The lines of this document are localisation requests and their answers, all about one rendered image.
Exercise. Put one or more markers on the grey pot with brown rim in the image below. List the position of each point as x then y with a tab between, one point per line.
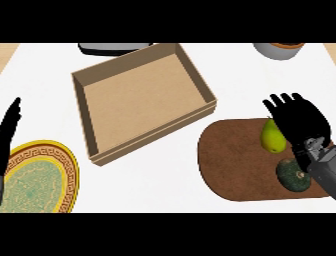
277	50

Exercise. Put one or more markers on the green pear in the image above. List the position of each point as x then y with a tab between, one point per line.
271	137

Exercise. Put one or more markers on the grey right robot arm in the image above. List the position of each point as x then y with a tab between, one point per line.
333	173

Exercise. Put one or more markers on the black and grey appliance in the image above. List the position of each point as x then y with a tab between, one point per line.
110	48

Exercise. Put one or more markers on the brown cardboard box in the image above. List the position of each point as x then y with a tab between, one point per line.
141	103

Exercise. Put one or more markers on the brown wooden cutting board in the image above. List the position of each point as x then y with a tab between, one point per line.
239	163

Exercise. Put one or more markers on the yellow patterned plate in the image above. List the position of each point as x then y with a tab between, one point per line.
38	180

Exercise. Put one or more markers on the dark green squash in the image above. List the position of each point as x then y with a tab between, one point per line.
292	176

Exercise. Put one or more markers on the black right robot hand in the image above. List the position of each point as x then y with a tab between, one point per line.
301	120

